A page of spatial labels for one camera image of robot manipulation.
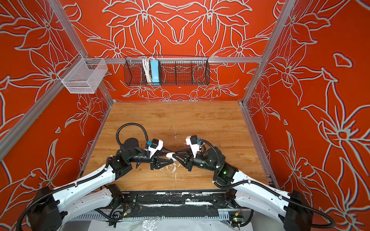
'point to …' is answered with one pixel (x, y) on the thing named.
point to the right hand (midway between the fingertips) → (174, 153)
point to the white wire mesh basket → (83, 75)
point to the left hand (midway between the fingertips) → (172, 157)
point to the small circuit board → (239, 220)
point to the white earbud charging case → (169, 155)
